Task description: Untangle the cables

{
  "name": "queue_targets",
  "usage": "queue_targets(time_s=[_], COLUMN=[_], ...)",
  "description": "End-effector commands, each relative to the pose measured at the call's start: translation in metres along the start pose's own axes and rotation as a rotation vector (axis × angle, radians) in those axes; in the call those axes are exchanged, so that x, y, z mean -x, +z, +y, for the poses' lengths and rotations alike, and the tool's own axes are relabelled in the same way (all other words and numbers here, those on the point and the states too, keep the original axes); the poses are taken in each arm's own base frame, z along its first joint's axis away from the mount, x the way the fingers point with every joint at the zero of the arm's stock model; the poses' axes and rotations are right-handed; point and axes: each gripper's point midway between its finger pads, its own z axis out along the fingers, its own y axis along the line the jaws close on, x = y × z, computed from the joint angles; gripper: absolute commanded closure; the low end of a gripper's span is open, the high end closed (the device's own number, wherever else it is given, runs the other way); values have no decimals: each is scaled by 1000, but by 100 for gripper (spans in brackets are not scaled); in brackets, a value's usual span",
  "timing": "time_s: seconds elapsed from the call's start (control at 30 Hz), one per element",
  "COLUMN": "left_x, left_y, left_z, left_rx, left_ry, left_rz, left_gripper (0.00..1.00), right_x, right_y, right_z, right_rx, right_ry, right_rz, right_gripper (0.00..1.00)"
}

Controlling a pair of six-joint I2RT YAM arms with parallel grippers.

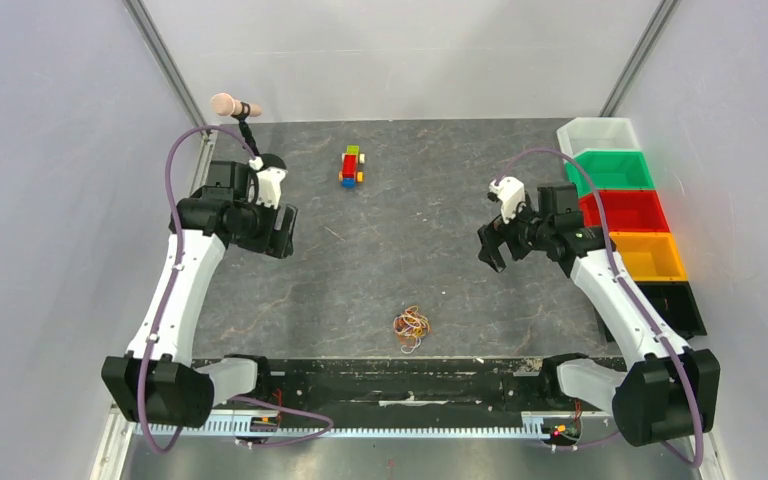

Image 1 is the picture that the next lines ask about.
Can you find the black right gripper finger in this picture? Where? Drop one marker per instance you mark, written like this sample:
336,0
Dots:
502,255
490,242

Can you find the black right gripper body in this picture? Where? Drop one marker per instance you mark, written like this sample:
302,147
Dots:
508,237

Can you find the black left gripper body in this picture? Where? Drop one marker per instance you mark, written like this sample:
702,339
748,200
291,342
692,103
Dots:
264,237

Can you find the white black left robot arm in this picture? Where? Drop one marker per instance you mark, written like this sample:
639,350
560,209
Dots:
155,380

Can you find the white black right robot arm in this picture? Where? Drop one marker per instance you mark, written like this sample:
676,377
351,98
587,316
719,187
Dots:
669,389

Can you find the colourful toy brick car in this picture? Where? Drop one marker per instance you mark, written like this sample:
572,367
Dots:
351,174

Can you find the red storage bin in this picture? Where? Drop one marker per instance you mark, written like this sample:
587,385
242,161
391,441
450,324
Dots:
633,211

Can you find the green storage bin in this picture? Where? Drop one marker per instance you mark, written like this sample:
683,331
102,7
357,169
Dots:
616,170

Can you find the white storage bin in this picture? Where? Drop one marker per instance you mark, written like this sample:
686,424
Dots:
585,134

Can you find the yellow storage bin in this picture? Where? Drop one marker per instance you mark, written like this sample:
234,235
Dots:
650,256

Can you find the pink microphone on black stand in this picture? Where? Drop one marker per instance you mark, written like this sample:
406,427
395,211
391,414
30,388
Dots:
224,104

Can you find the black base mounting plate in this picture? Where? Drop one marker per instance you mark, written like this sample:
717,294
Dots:
415,392

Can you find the black storage bin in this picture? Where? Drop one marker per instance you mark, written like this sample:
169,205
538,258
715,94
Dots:
677,306

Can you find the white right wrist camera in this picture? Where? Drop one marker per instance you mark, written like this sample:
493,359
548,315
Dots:
510,193

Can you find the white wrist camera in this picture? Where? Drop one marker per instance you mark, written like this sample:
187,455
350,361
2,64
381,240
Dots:
269,172
510,193

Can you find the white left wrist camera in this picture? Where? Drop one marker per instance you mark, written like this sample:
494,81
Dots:
269,172

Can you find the aluminium frame post right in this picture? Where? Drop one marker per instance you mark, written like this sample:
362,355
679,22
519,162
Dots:
647,41

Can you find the aluminium frame post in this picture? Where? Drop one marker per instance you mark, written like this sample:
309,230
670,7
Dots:
647,41
163,58

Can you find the grey slotted cable duct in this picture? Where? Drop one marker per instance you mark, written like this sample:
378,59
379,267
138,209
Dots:
242,424

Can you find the aluminium frame post left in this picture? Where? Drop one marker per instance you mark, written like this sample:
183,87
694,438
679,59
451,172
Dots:
163,58

